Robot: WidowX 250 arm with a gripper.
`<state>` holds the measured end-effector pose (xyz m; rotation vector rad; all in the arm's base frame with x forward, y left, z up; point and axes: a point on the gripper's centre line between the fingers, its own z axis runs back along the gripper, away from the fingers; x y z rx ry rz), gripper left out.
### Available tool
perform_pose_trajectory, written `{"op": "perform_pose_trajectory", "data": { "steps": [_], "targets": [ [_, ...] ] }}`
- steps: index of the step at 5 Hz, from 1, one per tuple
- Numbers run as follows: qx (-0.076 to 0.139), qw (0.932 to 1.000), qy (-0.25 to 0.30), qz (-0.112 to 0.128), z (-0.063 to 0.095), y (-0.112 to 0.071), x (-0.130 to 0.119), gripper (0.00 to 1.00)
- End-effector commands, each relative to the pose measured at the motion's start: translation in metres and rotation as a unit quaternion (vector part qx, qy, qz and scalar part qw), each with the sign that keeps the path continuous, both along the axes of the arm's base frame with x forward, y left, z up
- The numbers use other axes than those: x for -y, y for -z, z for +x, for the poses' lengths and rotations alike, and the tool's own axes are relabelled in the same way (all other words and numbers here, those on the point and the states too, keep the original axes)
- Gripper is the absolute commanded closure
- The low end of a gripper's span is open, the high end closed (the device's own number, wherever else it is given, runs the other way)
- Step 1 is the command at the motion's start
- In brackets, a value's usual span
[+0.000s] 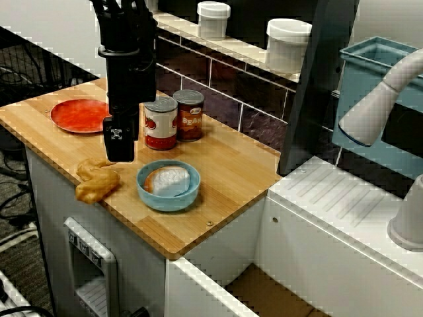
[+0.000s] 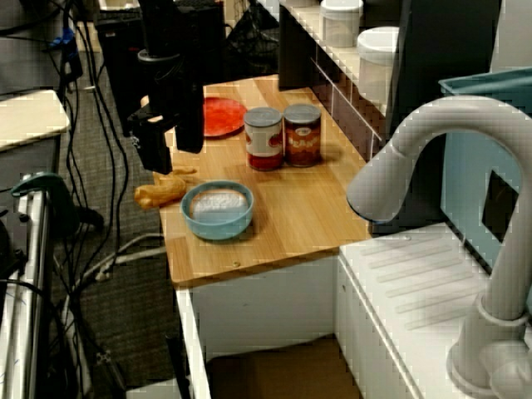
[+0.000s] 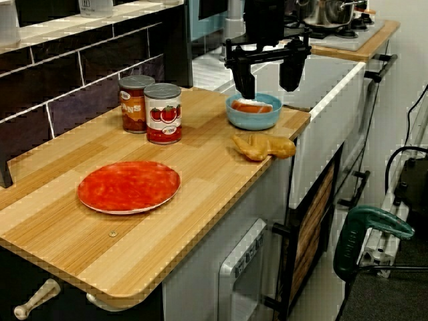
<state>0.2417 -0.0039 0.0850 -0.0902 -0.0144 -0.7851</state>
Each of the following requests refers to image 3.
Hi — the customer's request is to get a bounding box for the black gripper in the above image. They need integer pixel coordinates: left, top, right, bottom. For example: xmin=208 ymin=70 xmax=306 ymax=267
xmin=224 ymin=0 xmax=314 ymax=98

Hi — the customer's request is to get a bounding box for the toy salmon sushi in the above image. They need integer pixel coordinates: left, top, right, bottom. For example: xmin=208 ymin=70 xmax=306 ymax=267
xmin=232 ymin=96 xmax=274 ymax=114

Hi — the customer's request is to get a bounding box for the light blue bowl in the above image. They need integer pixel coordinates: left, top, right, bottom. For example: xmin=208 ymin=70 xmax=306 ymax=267
xmin=225 ymin=93 xmax=284 ymax=131

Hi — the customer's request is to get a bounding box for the yellow toy chicken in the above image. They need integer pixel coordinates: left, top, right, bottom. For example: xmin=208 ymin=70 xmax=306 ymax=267
xmin=232 ymin=134 xmax=297 ymax=162

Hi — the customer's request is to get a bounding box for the red plate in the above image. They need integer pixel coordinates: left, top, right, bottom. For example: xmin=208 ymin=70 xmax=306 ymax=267
xmin=77 ymin=160 xmax=181 ymax=215

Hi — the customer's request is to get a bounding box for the white toy sink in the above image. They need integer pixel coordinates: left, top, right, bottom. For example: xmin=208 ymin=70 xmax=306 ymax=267
xmin=192 ymin=43 xmax=367 ymax=210

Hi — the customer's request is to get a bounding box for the steel pot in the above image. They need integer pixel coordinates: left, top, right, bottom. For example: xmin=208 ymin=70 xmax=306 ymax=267
xmin=296 ymin=0 xmax=368 ymax=29

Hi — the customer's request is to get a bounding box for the grey stove with black grates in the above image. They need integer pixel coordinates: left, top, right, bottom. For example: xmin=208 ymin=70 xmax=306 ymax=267
xmin=284 ymin=13 xmax=385 ymax=53

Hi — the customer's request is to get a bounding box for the tomato print can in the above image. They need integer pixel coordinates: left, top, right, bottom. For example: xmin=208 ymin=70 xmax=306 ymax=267
xmin=143 ymin=83 xmax=183 ymax=145

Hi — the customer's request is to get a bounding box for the grey towel bar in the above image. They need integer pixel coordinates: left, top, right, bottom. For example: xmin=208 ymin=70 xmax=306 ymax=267
xmin=364 ymin=53 xmax=399 ymax=83

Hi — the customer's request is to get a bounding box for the beans print can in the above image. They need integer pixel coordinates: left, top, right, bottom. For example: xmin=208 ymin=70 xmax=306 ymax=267
xmin=118 ymin=75 xmax=156 ymax=134

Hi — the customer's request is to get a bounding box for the black framed wood door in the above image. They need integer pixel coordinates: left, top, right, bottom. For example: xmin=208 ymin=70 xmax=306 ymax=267
xmin=282 ymin=143 xmax=345 ymax=321

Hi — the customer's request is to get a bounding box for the black power supply box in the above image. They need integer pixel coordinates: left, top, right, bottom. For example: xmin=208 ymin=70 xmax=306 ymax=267
xmin=393 ymin=156 xmax=428 ymax=215

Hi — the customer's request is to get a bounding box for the green power tool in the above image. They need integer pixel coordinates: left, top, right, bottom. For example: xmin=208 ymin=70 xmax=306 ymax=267
xmin=333 ymin=205 xmax=415 ymax=284

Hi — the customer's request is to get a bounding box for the white oven door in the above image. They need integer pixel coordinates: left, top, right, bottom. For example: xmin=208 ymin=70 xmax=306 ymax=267
xmin=219 ymin=219 xmax=268 ymax=321

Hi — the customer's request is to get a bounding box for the wide black shelf post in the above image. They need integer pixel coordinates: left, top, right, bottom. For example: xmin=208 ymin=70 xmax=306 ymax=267
xmin=163 ymin=0 xmax=195 ymax=90

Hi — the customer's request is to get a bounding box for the black drawer handle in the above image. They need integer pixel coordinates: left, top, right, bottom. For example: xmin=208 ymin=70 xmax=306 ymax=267
xmin=337 ymin=170 xmax=371 ymax=208

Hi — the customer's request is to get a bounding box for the black cable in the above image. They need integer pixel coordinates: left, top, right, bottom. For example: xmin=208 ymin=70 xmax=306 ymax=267
xmin=336 ymin=263 xmax=428 ymax=321
xmin=383 ymin=145 xmax=428 ymax=195
xmin=405 ymin=83 xmax=428 ymax=150

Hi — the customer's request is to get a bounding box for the black door handle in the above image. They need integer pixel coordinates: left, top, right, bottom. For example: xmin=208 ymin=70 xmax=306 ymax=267
xmin=263 ymin=222 xmax=292 ymax=312

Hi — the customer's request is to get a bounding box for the aluminium frame profile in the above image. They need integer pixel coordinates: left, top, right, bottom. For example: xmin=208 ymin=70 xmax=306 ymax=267
xmin=356 ymin=110 xmax=428 ymax=278

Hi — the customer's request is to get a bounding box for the narrow black shelf post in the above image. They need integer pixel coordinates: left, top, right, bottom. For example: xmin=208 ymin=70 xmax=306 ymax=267
xmin=0 ymin=110 xmax=14 ymax=189

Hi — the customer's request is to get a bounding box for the white lever handle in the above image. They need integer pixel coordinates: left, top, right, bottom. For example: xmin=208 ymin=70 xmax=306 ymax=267
xmin=86 ymin=292 xmax=134 ymax=314
xmin=13 ymin=278 xmax=62 ymax=320

